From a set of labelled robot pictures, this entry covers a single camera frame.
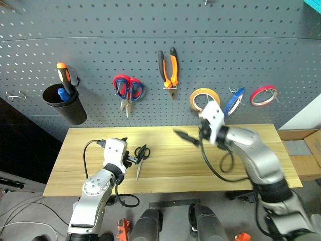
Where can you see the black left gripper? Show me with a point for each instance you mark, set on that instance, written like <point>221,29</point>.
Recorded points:
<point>127,162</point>

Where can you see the red tape roll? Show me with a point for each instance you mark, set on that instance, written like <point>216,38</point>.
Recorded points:
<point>255,93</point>

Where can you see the black table base foot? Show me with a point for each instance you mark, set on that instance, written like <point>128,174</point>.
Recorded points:
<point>240,195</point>

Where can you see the black plastic tool cup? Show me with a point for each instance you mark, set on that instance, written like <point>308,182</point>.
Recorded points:
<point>72,113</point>

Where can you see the orange and black pliers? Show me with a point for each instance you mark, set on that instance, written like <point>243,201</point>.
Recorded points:
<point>173,67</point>

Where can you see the brown cardboard box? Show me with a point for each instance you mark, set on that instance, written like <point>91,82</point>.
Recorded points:
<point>311,148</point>

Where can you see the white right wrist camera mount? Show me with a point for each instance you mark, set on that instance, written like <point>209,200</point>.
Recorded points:
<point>213,113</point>

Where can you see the dark rounded shape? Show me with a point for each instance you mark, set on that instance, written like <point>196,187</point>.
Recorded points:
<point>146,226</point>
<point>208,223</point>

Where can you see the grey perforated metal pegboard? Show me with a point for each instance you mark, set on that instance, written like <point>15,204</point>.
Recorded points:
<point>100,50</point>

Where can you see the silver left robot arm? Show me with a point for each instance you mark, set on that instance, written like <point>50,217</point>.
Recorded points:
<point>92,190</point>

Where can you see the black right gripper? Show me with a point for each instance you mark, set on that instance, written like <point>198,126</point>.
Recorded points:
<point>205,129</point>

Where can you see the teal crate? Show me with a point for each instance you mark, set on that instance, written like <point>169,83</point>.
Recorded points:
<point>314,5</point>

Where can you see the red and blue scissors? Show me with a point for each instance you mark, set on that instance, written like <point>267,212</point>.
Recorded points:
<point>128,97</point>

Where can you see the yellow tape roll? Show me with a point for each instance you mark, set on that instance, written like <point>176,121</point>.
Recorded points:
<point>191,100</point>

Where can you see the orange and black floor object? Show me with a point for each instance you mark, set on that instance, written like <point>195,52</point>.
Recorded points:
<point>242,236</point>
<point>123,227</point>

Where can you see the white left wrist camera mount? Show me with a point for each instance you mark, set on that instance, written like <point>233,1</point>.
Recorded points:
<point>114,150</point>

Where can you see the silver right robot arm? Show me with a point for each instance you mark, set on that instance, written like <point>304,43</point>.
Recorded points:
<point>260,160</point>

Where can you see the orange and black screwdriver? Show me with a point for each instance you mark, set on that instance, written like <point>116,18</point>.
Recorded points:
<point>64,75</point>

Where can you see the blue tape roll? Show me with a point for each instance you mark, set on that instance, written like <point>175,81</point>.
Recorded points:
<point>234,98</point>

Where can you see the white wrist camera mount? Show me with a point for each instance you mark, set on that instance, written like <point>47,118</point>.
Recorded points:
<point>114,150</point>
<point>213,113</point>

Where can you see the black metal floor bar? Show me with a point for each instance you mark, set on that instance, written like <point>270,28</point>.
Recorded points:
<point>173,202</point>

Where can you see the silver pliers holder hook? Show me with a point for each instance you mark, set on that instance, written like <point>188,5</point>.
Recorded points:
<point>164,88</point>

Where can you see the black scissors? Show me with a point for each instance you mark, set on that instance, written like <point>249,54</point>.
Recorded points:
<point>138,170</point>

